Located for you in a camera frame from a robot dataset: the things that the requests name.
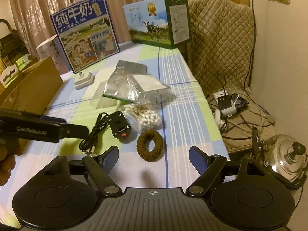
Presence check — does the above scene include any silver foil pouch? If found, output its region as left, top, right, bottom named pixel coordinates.
left=102, top=60, right=148, bottom=102

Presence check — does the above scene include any white charger plug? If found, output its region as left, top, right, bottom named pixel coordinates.
left=74, top=71, right=95, bottom=90

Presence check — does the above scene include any person's left hand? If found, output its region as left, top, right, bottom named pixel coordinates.
left=1, top=142, right=23, bottom=186

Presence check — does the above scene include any black toy car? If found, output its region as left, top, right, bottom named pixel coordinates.
left=108, top=111, right=131, bottom=139

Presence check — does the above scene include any brown cardboard box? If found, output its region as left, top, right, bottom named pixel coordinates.
left=0, top=56, right=64, bottom=150

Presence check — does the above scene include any white power strip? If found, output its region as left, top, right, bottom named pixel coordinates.
left=213, top=90, right=236, bottom=128

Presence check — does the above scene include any white cutout cardboard piece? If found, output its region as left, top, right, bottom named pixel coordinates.
left=1, top=65, right=19, bottom=87

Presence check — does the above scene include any bag of cotton swabs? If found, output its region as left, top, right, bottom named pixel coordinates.
left=123, top=103, right=162, bottom=133

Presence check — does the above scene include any clear plastic container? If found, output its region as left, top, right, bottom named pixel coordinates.
left=90, top=81, right=118, bottom=109

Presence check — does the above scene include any black power adapter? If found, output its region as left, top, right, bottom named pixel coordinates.
left=217, top=94, right=232, bottom=111

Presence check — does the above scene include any black small fan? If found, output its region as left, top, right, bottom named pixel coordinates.
left=230, top=93, right=249, bottom=112

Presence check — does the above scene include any black metal rack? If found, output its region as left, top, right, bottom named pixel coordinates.
left=0, top=19, right=29, bottom=67

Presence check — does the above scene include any clear bag with white pads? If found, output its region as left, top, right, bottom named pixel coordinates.
left=127, top=74, right=174, bottom=103

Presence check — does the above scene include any steel kettle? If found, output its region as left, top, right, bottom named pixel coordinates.
left=251, top=127, right=307, bottom=190

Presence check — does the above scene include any white product box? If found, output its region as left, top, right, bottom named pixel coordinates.
left=36, top=35, right=70, bottom=74

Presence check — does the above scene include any blue milk carton box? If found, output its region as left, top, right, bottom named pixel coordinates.
left=50, top=0, right=120, bottom=74

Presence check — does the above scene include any quilted beige chair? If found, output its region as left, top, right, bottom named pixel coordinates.
left=187, top=0, right=275, bottom=155

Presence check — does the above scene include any green cow milk box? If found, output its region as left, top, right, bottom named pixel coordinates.
left=123, top=0, right=191, bottom=49

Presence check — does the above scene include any black USB cable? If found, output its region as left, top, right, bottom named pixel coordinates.
left=78, top=112, right=114, bottom=156

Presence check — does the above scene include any brown braided hair tie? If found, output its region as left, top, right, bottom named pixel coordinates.
left=136, top=129, right=165, bottom=162

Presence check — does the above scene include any black wall cable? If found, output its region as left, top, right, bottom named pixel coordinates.
left=244, top=0, right=268, bottom=95

